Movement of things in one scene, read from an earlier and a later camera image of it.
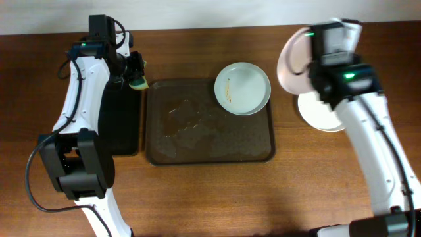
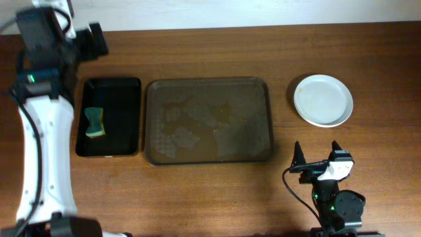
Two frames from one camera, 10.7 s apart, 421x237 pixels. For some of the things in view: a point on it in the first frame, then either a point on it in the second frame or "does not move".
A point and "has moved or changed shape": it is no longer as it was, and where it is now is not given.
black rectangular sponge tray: x=119 y=118 does not move
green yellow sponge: x=139 y=83 has moved or changed shape
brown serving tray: x=187 y=124 does not move
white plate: x=243 y=89 -> x=323 y=101
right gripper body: x=316 y=76 -> x=313 y=168
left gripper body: x=133 y=69 -> x=95 y=39
